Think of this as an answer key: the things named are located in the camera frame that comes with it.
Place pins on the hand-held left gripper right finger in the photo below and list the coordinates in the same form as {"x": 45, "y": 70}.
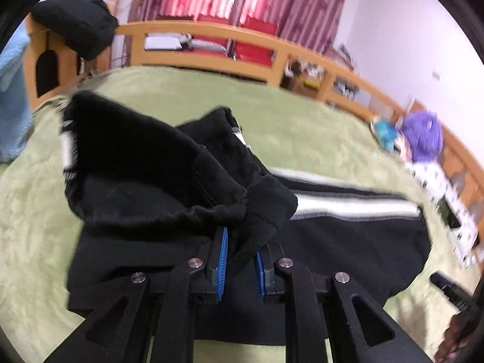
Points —
{"x": 261, "y": 276}

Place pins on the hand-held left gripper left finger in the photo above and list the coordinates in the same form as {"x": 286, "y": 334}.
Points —
{"x": 221, "y": 268}

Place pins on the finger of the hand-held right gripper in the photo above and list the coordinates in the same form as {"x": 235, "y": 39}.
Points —
{"x": 450, "y": 287}

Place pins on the person's right hand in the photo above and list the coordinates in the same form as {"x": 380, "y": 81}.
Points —
{"x": 453, "y": 336}

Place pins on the white floral pillow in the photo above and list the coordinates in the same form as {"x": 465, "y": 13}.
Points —
{"x": 442, "y": 189}

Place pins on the green plush blanket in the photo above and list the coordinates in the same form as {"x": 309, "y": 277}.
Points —
{"x": 321, "y": 140}

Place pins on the purple plush toy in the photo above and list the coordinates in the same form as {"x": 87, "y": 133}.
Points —
{"x": 423, "y": 136}

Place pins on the pile of papers and boxes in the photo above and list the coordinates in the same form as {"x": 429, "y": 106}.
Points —
{"x": 314, "y": 72}

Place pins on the red chair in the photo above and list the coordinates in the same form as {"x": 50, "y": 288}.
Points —
{"x": 211, "y": 20}
{"x": 255, "y": 45}

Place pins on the light blue fleece blanket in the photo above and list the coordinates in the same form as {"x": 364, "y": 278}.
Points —
{"x": 13, "y": 94}

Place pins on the black garment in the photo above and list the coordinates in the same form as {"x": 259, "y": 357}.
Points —
{"x": 79, "y": 22}

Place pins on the wooden bed frame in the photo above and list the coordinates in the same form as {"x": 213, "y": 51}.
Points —
{"x": 211, "y": 30}

